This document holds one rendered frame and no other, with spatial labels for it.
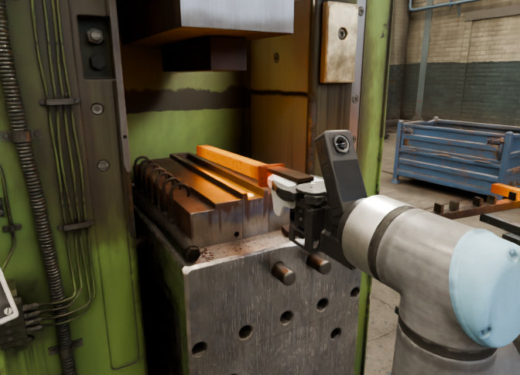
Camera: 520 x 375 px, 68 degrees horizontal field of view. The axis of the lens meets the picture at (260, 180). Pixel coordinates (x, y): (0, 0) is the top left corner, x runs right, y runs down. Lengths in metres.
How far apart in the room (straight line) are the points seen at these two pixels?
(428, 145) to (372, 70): 3.49
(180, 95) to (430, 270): 0.88
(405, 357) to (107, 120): 0.58
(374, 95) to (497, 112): 7.88
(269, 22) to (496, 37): 8.42
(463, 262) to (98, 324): 0.68
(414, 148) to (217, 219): 4.00
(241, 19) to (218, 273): 0.40
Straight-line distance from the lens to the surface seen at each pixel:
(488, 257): 0.37
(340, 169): 0.50
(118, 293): 0.84
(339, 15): 0.94
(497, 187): 1.17
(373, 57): 1.04
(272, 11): 0.69
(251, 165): 0.67
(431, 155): 4.47
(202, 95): 1.15
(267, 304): 0.73
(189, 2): 0.63
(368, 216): 0.43
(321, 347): 0.87
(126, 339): 0.90
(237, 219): 0.70
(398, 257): 0.40
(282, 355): 0.81
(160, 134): 1.11
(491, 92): 8.96
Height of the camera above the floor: 1.20
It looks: 15 degrees down
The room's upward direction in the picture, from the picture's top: straight up
